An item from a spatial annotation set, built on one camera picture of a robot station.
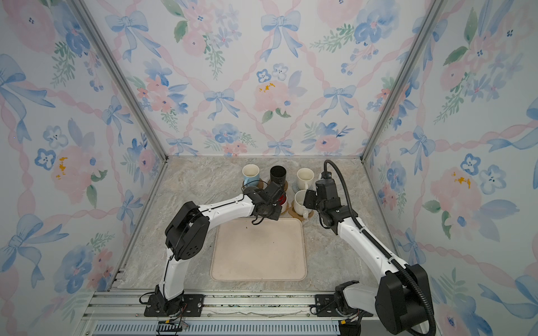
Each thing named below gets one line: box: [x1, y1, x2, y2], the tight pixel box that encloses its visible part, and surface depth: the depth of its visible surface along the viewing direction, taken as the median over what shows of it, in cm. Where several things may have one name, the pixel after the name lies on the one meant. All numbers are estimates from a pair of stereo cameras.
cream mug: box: [296, 167, 315, 192], surface depth 101 cm
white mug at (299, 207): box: [294, 189, 312, 220], surface depth 94 cm
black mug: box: [269, 165, 287, 189], surface depth 103 cm
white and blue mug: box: [242, 163, 260, 188], surface depth 102 cm
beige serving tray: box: [210, 218, 308, 282], surface depth 87 cm
